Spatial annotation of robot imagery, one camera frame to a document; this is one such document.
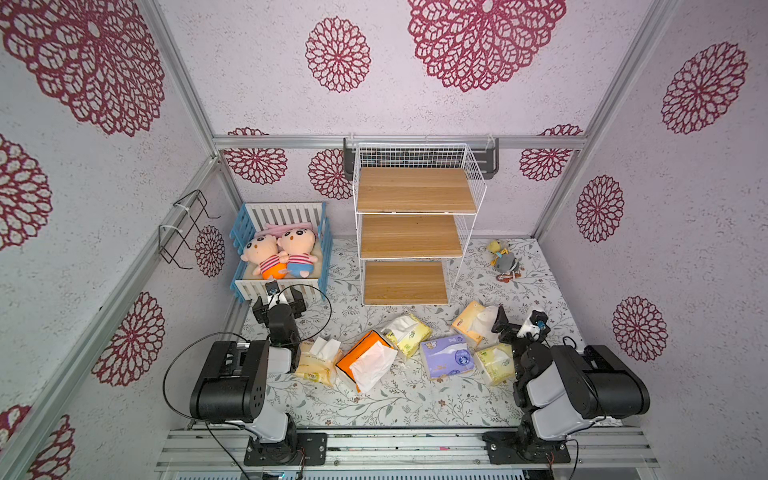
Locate yellow tissue pack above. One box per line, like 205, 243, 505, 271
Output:
451, 301, 499, 348

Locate yellow-green tissue pack bottom shelf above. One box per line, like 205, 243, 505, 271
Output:
474, 343, 516, 386

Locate purple tissue pack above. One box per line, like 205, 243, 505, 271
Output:
419, 335, 475, 380

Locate orange tissue pack bottom shelf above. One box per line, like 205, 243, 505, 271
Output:
335, 330, 398, 394

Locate yellow tissue pack shelf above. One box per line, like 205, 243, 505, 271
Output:
382, 313, 433, 359

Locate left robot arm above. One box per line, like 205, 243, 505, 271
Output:
162, 287, 306, 451

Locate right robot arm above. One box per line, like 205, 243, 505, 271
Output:
491, 306, 650, 449

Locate floral patterned floor mat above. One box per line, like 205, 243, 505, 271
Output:
267, 238, 584, 427

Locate plush doll orange shorts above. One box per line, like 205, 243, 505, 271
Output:
240, 234, 287, 280

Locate small grey yellow plush toy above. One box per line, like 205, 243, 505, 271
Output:
487, 240, 522, 283

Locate plush doll blue shorts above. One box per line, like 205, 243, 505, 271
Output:
266, 223, 319, 278

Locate blue white toy crib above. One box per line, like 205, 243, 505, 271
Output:
230, 202, 332, 303

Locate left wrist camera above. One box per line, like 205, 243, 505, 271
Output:
265, 280, 288, 310

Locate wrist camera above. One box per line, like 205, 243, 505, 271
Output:
265, 280, 288, 310
516, 309, 550, 341

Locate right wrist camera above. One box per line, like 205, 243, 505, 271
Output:
516, 309, 550, 341

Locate black wire wall rack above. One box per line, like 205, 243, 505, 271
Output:
156, 189, 218, 270

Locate white wire three-tier shelf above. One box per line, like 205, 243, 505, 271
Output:
353, 142, 487, 306

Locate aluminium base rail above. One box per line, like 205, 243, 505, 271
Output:
152, 427, 663, 479

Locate grey wall-mounted shelf rack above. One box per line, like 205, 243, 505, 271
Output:
342, 136, 500, 181

